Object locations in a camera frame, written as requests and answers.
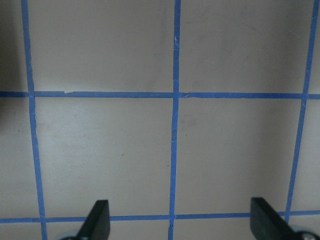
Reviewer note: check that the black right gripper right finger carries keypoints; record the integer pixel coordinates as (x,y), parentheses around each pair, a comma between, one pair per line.
(266,224)

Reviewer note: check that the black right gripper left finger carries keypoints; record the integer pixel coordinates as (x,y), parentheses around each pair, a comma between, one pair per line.
(97,224)

